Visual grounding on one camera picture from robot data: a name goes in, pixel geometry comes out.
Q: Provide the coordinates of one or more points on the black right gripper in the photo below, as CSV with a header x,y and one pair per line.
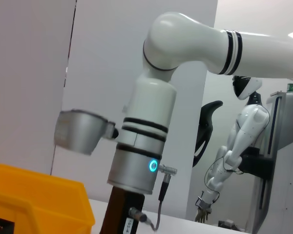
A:
x,y
119,212

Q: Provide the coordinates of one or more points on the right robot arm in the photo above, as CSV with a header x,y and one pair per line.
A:
x,y
161,97

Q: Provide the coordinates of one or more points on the black mesh pen holder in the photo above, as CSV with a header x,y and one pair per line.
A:
x,y
1,225

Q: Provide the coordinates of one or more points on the yellow plastic storage bin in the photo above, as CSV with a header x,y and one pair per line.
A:
x,y
51,202

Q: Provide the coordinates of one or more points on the white humanoid robot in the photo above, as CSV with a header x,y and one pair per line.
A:
x,y
249,126

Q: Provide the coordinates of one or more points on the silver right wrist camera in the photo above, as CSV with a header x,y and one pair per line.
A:
x,y
80,131

